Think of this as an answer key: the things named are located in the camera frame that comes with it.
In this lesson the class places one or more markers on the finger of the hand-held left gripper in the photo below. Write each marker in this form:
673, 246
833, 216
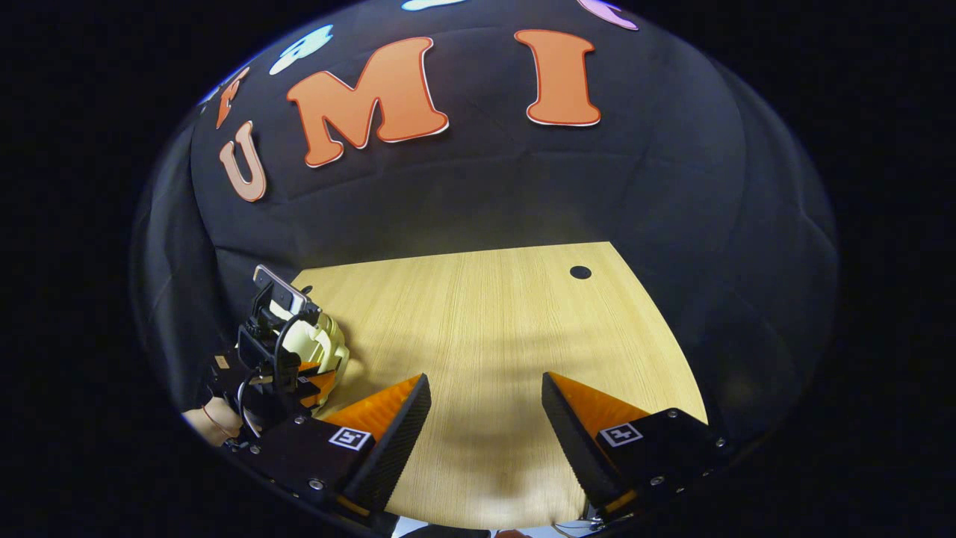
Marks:
320, 382

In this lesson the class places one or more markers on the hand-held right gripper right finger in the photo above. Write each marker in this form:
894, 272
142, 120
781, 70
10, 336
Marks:
571, 441

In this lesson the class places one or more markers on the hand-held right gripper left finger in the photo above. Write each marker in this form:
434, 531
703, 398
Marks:
396, 441

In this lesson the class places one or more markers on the cream yellow suitcase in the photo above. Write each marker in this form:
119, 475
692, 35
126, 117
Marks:
323, 340

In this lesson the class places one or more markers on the black backdrop cloth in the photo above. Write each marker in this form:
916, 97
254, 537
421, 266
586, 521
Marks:
523, 187

